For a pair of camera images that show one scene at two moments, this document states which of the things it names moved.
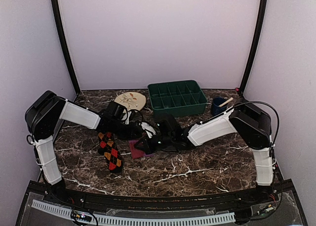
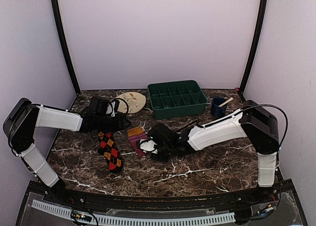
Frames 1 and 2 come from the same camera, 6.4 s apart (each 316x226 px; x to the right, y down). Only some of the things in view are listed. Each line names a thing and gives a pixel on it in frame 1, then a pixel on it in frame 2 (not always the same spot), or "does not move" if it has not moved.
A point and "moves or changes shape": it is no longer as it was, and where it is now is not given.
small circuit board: [82, 216] does not move
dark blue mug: [215, 109] does not move
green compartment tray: [179, 98] does not move
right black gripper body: [167, 139] to [166, 151]
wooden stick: [225, 102] does not move
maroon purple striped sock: [137, 153] moves or changes shape
